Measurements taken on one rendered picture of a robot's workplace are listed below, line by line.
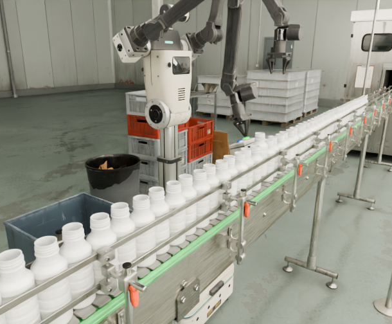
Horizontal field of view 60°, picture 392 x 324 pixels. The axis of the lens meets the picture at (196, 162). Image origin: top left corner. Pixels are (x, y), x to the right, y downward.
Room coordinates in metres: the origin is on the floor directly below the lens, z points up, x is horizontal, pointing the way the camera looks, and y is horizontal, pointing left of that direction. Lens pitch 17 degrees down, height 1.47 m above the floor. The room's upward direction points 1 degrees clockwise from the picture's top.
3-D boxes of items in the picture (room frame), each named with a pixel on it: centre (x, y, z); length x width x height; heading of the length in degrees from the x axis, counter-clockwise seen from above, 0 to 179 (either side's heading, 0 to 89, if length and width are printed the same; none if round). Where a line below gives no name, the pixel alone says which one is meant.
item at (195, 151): (4.30, 0.10, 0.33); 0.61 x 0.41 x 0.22; 148
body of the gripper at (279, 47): (1.69, -0.39, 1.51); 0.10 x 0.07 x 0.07; 55
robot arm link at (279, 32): (1.69, -0.40, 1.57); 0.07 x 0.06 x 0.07; 55
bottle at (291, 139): (1.46, -0.41, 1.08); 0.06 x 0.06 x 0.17
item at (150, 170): (3.67, 0.42, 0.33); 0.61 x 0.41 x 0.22; 151
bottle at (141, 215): (0.70, 0.12, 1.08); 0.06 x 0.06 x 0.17
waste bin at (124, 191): (2.66, 0.68, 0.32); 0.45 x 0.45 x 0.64
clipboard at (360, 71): (5.02, -2.41, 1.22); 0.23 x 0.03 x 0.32; 55
